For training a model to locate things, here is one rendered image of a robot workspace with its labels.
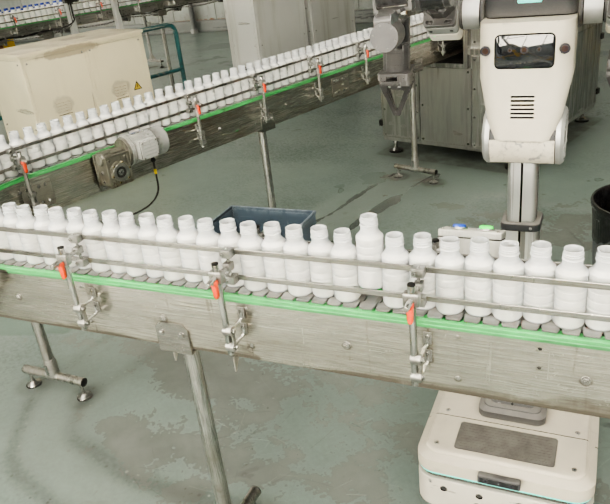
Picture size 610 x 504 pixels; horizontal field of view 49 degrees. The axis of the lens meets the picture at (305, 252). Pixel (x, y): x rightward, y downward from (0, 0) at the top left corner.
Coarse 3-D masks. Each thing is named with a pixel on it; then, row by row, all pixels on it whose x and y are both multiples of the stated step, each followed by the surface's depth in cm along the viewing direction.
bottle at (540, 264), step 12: (540, 240) 129; (540, 252) 126; (528, 264) 129; (540, 264) 127; (552, 264) 128; (540, 276) 127; (552, 276) 128; (528, 288) 130; (540, 288) 128; (552, 288) 129; (528, 300) 131; (540, 300) 129; (552, 300) 130
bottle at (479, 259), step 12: (480, 240) 134; (480, 252) 131; (468, 264) 133; (480, 264) 132; (492, 264) 132; (468, 288) 135; (480, 288) 133; (492, 288) 135; (480, 300) 135; (468, 312) 138; (480, 312) 136
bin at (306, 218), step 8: (232, 208) 224; (240, 208) 223; (248, 208) 221; (256, 208) 220; (264, 208) 219; (272, 208) 218; (280, 208) 217; (224, 216) 220; (232, 216) 225; (240, 216) 224; (248, 216) 223; (256, 216) 222; (264, 216) 220; (272, 216) 219; (280, 216) 218; (288, 216) 217; (296, 216) 215; (304, 216) 214; (312, 216) 210; (216, 224) 216; (256, 224) 223; (280, 224) 219; (288, 224) 218; (304, 224) 204; (312, 224) 211; (216, 232) 216; (304, 232) 206
